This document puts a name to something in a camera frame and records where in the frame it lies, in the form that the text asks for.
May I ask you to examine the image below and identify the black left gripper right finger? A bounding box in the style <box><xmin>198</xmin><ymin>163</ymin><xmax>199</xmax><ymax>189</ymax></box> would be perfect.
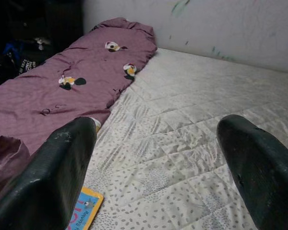
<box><xmin>216</xmin><ymin>114</ymin><xmax>288</xmax><ymax>230</ymax></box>

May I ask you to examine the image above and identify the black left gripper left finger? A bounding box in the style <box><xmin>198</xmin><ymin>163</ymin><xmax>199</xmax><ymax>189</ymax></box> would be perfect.
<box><xmin>0</xmin><ymin>116</ymin><xmax>97</xmax><ymax>230</ymax></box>

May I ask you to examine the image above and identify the blue yellow children's book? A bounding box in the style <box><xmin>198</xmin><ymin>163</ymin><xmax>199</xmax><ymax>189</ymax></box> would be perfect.
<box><xmin>67</xmin><ymin>186</ymin><xmax>104</xmax><ymax>230</ymax></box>

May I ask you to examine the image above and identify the purple cartoon print blanket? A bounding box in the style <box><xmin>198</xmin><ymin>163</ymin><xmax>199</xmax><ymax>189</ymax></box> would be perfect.
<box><xmin>0</xmin><ymin>17</ymin><xmax>158</xmax><ymax>192</ymax></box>

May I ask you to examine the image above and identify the white quilted mattress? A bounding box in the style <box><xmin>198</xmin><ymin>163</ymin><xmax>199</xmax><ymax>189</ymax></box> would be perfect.
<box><xmin>83</xmin><ymin>47</ymin><xmax>288</xmax><ymax>230</ymax></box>

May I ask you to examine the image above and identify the black bag white print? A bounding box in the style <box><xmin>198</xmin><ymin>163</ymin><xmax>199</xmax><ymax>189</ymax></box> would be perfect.
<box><xmin>0</xmin><ymin>38</ymin><xmax>51</xmax><ymax>88</ymax></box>

